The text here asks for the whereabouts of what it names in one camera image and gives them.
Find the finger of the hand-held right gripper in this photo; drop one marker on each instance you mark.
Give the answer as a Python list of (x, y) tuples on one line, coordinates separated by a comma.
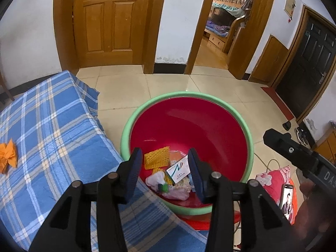
[(291, 149)]

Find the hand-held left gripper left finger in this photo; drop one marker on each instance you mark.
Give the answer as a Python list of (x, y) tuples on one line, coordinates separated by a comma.
[(132, 178)]

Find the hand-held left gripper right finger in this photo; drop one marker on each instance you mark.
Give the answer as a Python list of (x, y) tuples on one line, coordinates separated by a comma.
[(198, 181)]

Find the white medicine box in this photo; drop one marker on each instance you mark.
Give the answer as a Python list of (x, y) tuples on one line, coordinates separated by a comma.
[(178, 172)]

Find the large yellow foam fruit net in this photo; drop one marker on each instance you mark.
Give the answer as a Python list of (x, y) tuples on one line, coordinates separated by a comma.
[(157, 157)]

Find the red basin with green rim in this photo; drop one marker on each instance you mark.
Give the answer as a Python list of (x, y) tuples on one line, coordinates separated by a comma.
[(197, 126)]

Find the pair of sneakers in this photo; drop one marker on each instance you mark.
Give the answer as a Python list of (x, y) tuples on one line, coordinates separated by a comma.
[(302, 136)]

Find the pale crumpled plastic bag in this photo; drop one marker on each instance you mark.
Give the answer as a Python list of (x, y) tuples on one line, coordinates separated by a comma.
[(178, 193)]

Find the black shoe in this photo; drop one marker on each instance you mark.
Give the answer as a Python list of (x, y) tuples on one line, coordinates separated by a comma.
[(287, 125)]

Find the small yellow foam fruit net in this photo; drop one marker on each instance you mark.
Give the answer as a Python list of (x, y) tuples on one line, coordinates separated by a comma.
[(157, 170)]

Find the small green item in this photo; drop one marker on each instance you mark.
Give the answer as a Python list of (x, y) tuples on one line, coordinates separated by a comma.
[(162, 187)]

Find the wooden cabinet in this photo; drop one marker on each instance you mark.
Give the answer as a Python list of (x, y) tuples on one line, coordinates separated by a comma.
[(328, 147)]

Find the red floral cushion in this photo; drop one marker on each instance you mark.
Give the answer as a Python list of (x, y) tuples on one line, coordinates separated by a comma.
[(270, 181)]

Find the red plastic stool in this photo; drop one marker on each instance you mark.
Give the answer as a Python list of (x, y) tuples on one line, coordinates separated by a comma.
[(210, 221)]

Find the red doormat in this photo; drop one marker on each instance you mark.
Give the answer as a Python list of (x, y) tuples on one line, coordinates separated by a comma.
[(278, 102)]

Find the smartphone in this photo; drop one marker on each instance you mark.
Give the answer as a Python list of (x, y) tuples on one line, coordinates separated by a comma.
[(287, 202)]

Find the black metal door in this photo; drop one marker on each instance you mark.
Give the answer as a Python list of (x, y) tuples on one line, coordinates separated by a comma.
[(307, 65)]

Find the small wooden cabinet door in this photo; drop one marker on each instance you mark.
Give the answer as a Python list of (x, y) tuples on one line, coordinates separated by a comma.
[(270, 60)]

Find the blue plaid tablecloth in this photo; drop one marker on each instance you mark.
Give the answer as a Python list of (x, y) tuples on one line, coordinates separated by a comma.
[(52, 126)]

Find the orange crinkled paper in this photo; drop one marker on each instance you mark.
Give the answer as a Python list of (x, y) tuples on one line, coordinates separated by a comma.
[(9, 155)]

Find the wooden bunk bed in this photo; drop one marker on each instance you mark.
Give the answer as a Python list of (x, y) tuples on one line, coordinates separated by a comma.
[(223, 29)]

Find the wooden panel door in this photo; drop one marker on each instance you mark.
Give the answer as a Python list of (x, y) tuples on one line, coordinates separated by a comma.
[(113, 23)]

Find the wooden door frame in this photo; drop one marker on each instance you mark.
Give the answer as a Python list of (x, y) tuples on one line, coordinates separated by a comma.
[(63, 31)]

